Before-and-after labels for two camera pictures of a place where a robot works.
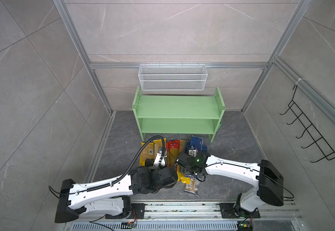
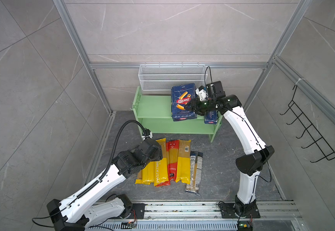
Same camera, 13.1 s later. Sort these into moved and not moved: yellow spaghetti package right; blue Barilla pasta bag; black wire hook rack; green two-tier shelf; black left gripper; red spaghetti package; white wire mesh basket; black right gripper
Moved: black right gripper; blue Barilla pasta bag; black left gripper
Not moved: yellow spaghetti package right; red spaghetti package; green two-tier shelf; black wire hook rack; white wire mesh basket
